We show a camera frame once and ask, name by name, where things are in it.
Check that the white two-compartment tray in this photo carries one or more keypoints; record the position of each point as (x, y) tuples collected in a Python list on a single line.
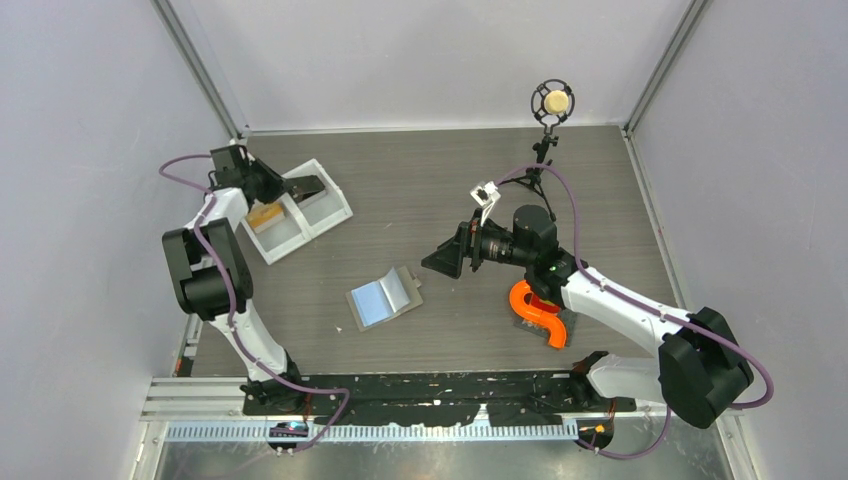
[(293, 224)]

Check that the gold card stack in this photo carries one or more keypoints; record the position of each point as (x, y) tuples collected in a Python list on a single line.
[(263, 216)]

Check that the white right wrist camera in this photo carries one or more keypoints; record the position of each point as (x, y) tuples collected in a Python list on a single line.
[(487, 196)]

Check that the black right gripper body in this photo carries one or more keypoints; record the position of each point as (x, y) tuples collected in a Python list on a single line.
[(495, 245)]

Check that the black microphone tripod stand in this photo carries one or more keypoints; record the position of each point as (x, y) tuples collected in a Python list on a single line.
[(551, 104)]

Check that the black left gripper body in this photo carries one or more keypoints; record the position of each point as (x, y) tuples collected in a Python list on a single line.
[(246, 175)]

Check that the orange curved toy slide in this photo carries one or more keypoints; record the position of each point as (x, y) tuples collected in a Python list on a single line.
[(523, 302)]

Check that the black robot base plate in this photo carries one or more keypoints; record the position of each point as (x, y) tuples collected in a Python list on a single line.
[(509, 398)]

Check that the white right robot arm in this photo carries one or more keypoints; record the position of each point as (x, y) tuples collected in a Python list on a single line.
[(695, 365)]

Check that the black card stack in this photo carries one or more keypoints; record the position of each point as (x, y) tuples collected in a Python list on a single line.
[(301, 188)]

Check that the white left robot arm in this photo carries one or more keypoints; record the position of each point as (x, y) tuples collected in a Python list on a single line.
[(212, 281)]

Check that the grey toy baseplate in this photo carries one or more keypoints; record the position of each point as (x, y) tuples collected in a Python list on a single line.
[(553, 328)]

